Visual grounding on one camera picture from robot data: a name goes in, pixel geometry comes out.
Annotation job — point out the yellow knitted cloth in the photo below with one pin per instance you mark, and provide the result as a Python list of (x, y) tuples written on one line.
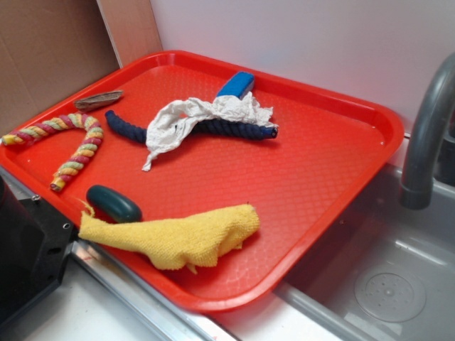
[(172, 244)]

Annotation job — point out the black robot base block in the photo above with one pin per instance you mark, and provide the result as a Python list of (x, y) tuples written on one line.
[(35, 243)]

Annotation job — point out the red plastic tray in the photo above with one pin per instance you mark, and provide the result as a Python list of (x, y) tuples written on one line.
[(328, 148)]

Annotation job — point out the crumpled white paper towel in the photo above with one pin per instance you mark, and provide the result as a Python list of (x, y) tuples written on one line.
[(174, 122)]

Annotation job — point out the dark green oval soap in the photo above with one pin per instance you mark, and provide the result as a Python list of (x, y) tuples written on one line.
[(113, 204)]

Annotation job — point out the grey sink basin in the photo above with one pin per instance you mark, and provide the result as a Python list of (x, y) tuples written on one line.
[(381, 271)]

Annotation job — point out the brown cardboard panel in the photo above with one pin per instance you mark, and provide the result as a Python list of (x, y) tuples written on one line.
[(49, 51)]

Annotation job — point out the grey sink faucet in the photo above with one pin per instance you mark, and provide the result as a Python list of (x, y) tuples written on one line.
[(430, 152)]

